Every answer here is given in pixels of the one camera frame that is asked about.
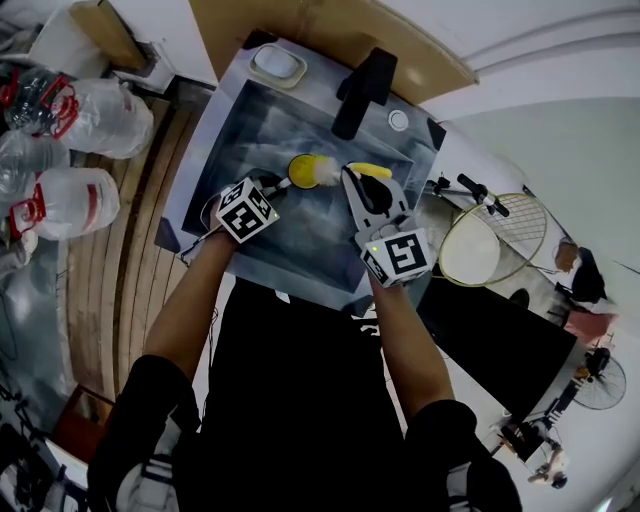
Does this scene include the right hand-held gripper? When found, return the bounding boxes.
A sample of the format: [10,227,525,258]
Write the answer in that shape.
[341,167,435,290]

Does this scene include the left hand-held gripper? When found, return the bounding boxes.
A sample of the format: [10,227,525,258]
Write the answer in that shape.
[214,171,293,245]

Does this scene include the yellow dish brush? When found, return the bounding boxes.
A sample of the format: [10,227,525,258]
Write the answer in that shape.
[310,154,394,189]

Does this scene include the person's left forearm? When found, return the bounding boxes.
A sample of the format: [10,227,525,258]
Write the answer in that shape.
[143,230,239,389]

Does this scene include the person's right forearm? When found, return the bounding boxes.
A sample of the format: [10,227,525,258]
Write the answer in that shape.
[368,272,457,427]

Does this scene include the stainless steel sink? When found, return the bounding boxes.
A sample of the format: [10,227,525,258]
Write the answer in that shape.
[153,28,449,312]

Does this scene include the black faucet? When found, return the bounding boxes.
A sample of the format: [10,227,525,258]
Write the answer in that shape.
[330,47,400,142]

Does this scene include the beige soap dish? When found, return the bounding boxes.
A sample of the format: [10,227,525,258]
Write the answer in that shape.
[247,43,308,91]

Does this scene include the wooden slat platform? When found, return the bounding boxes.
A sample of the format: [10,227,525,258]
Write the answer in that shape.
[63,93,232,402]

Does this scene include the brown cardboard sheet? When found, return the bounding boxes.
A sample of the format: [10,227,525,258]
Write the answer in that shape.
[188,0,481,107]

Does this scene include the black monitor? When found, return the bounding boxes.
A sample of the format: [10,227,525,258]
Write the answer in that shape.
[416,273,579,424]

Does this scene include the person's black shirt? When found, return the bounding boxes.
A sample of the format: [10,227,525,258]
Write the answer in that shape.
[87,277,525,512]

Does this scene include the black bag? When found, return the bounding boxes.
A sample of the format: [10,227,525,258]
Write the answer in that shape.
[551,238,610,307]

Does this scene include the cardboard box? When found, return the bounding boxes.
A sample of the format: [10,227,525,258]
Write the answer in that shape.
[68,0,150,72]

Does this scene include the white foam box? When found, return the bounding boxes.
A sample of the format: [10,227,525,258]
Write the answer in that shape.
[28,4,176,92]

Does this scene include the thin gripper cable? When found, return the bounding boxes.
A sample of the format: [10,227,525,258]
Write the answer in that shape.
[178,192,227,265]

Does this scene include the clear water jug red handle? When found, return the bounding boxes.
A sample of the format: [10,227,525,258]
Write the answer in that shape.
[2,66,77,137]
[0,128,72,201]

